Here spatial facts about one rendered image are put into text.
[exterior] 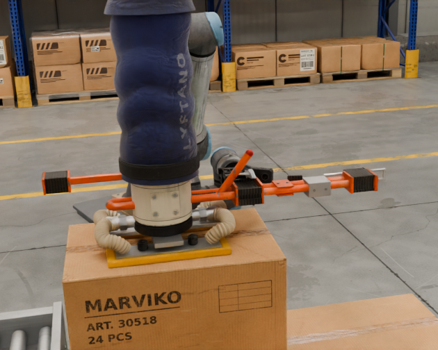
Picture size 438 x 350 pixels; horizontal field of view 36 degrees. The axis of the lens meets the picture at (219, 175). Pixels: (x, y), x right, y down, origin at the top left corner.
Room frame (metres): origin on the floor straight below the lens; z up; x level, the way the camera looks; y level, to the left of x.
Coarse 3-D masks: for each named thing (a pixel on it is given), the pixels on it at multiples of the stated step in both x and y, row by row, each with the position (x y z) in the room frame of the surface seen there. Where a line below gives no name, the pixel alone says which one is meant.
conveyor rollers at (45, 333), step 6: (42, 330) 2.01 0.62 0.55; (48, 330) 2.01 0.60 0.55; (12, 336) 1.99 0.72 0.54; (18, 336) 1.97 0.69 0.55; (24, 336) 1.99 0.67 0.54; (42, 336) 1.97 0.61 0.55; (48, 336) 1.97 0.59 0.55; (12, 342) 1.94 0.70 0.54; (18, 342) 1.93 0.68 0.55; (24, 342) 1.95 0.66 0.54; (42, 342) 1.93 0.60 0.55; (48, 342) 1.93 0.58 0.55; (12, 348) 1.90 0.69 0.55; (18, 348) 1.90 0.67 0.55; (24, 348) 1.93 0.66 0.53; (42, 348) 1.89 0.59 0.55; (48, 348) 1.90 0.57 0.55
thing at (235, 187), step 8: (256, 176) 1.90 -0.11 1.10; (232, 184) 1.85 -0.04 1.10; (240, 184) 1.87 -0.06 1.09; (248, 184) 1.87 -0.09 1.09; (256, 184) 1.87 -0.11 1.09; (240, 192) 1.80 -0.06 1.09; (248, 192) 1.81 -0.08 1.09; (256, 192) 1.81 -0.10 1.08; (232, 200) 1.85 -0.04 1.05; (240, 200) 1.80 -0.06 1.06; (248, 200) 1.81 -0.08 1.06; (256, 200) 1.81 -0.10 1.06
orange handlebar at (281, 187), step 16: (80, 176) 2.02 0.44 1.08; (96, 176) 2.02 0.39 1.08; (112, 176) 2.03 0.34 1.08; (336, 176) 1.93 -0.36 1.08; (192, 192) 1.84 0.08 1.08; (224, 192) 1.82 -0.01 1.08; (272, 192) 1.84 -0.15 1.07; (288, 192) 1.85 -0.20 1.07; (112, 208) 1.75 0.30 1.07; (128, 208) 1.76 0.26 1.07
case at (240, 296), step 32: (256, 224) 1.91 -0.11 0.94; (96, 256) 1.72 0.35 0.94; (224, 256) 1.69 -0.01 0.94; (256, 256) 1.68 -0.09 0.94; (64, 288) 1.57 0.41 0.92; (96, 288) 1.58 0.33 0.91; (128, 288) 1.60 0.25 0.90; (160, 288) 1.61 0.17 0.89; (192, 288) 1.62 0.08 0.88; (224, 288) 1.64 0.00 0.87; (256, 288) 1.65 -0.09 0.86; (96, 320) 1.58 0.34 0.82; (128, 320) 1.60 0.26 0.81; (160, 320) 1.61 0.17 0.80; (192, 320) 1.62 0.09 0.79; (224, 320) 1.64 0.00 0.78; (256, 320) 1.65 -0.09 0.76
